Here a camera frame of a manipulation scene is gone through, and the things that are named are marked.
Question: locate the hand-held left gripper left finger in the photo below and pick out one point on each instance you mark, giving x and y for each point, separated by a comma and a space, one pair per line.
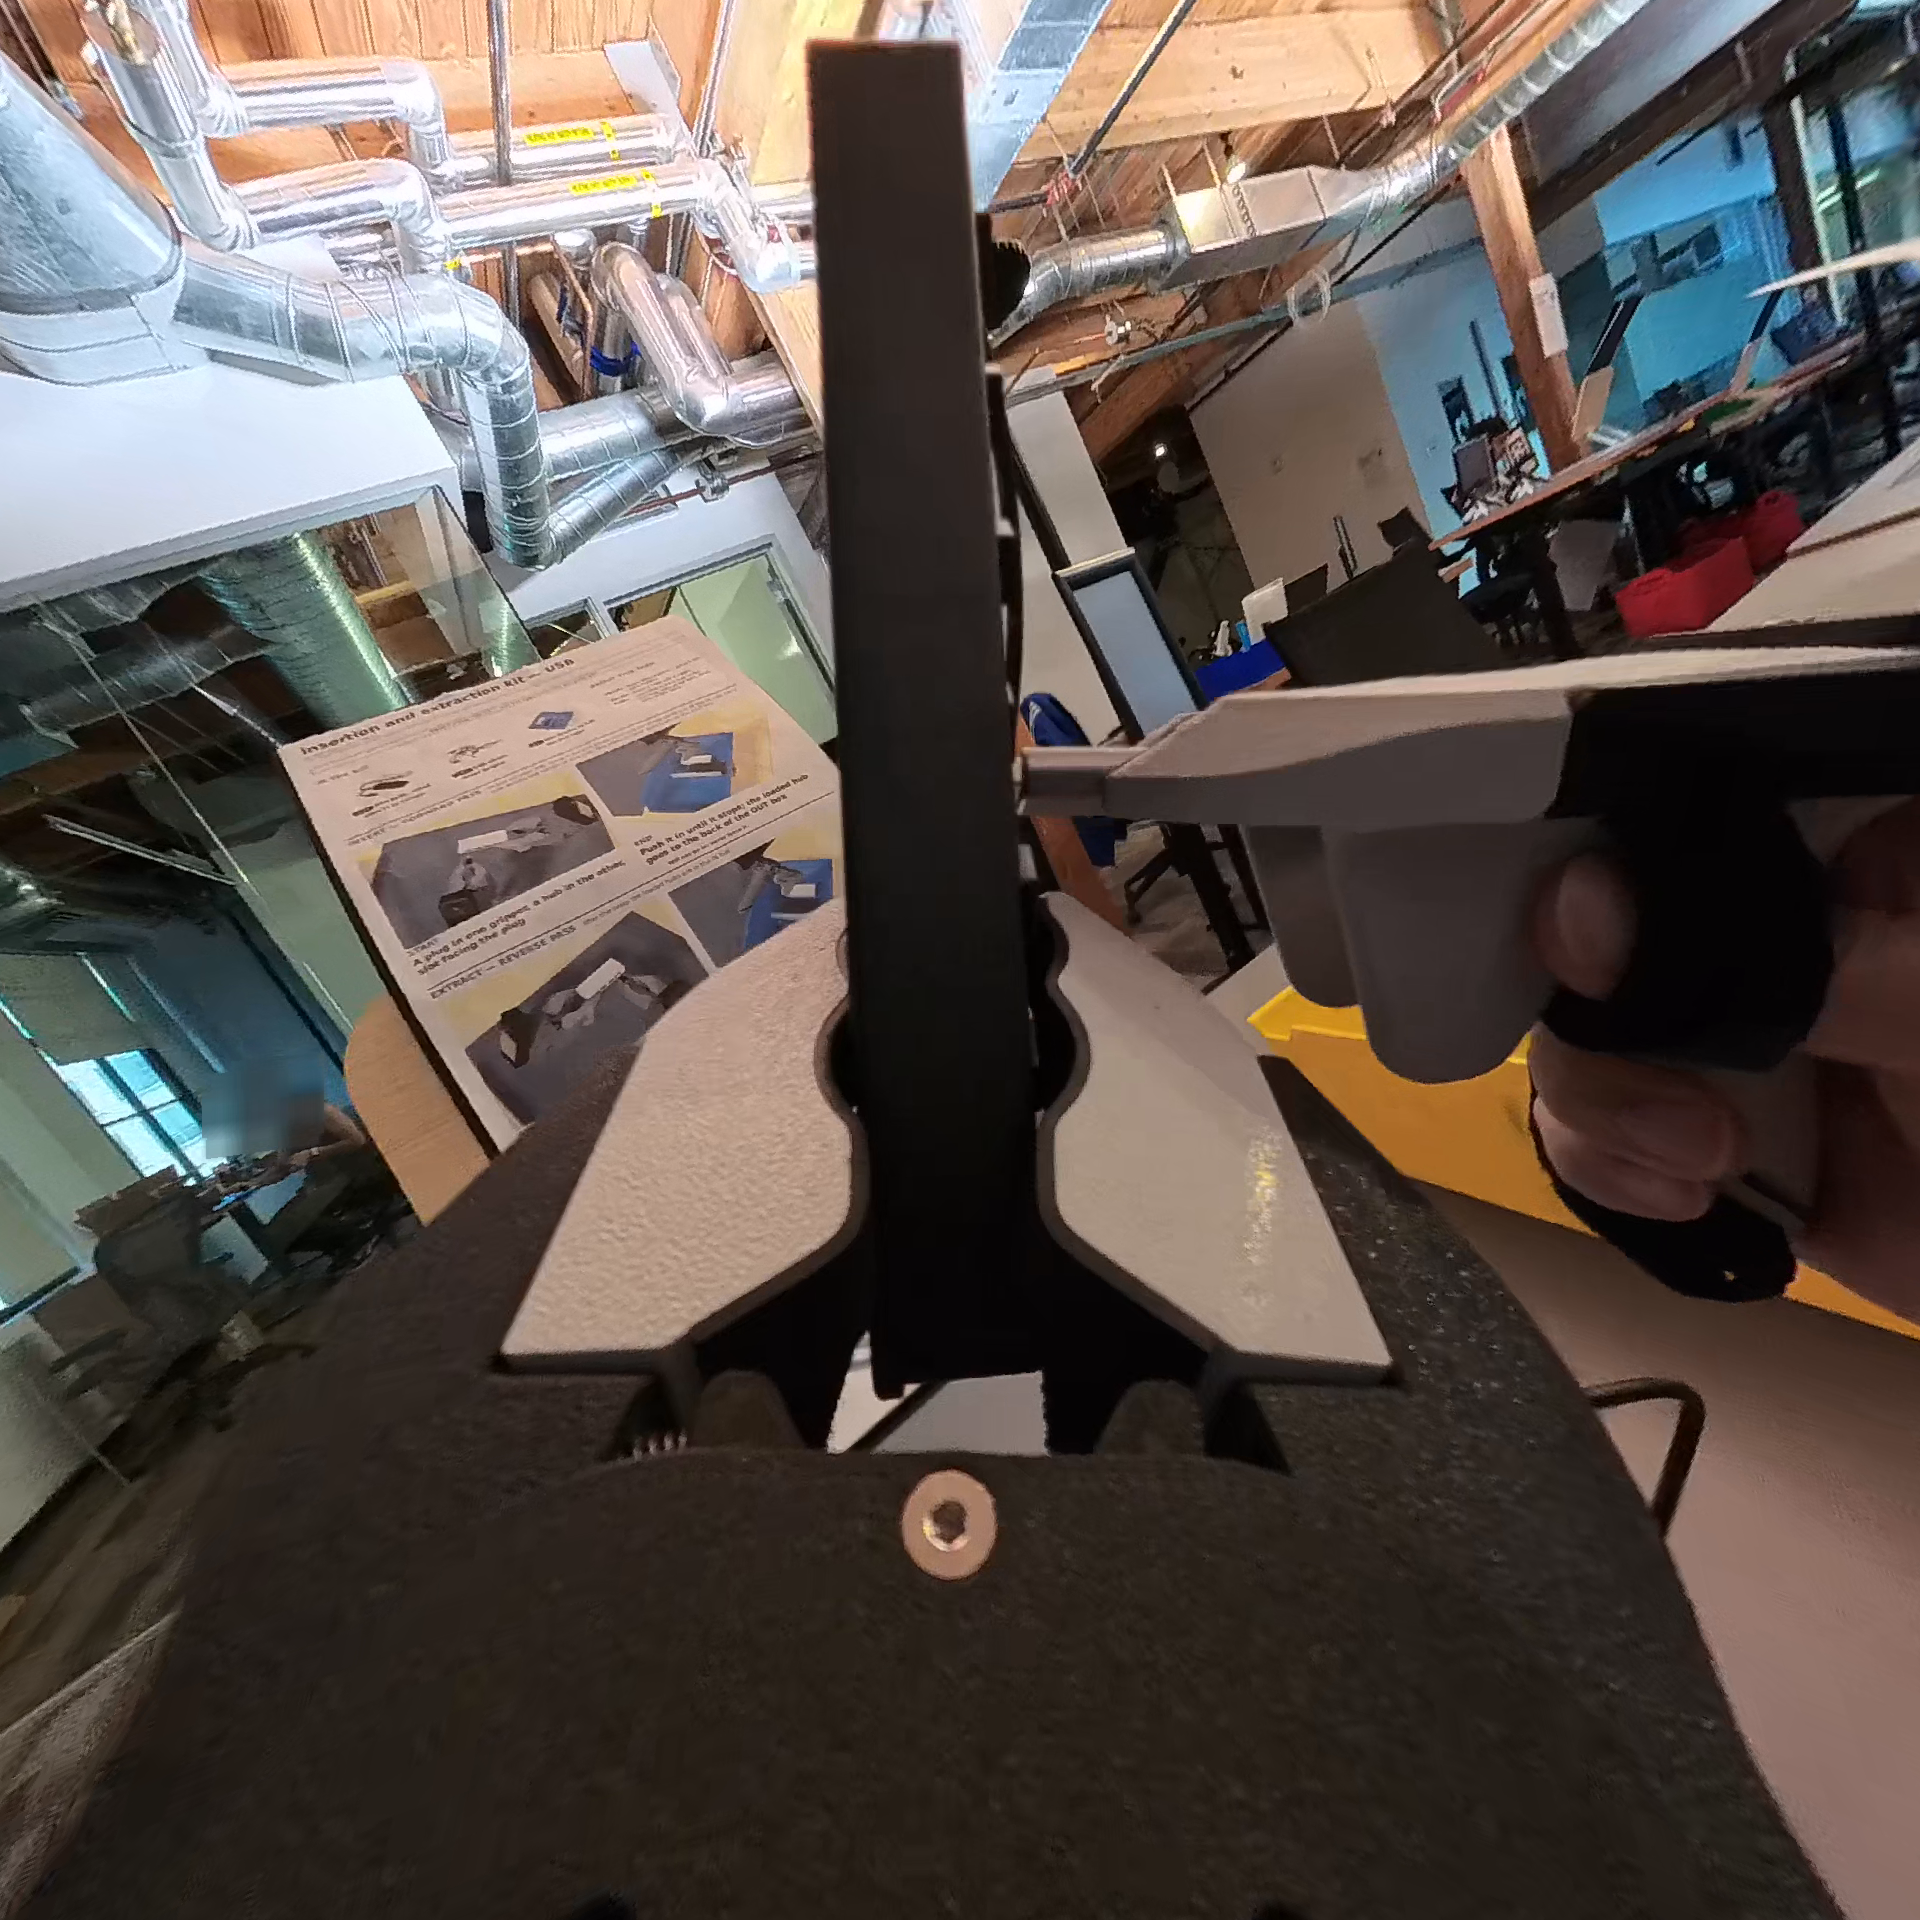
690, 1186

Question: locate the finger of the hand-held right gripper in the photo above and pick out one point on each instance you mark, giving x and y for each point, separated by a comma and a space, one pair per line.
1351, 750

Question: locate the silver ventilation duct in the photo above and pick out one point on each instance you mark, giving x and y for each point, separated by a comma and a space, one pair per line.
271, 333
632, 210

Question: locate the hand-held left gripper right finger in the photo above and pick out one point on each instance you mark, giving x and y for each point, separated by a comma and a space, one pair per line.
1217, 1201

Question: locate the black USB hub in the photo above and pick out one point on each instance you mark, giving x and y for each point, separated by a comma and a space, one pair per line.
938, 750

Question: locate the black framed display screen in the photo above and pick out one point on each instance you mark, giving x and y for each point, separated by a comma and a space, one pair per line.
1135, 645

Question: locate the black office chair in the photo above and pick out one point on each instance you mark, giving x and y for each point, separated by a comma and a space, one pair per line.
1381, 615

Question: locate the yellow plastic bin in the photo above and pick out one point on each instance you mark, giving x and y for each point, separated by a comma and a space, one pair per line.
1441, 1125

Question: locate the instruction poster board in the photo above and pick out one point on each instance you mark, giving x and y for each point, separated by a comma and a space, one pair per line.
572, 872

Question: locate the blue jacket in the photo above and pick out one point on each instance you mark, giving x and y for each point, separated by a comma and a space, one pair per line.
1057, 736

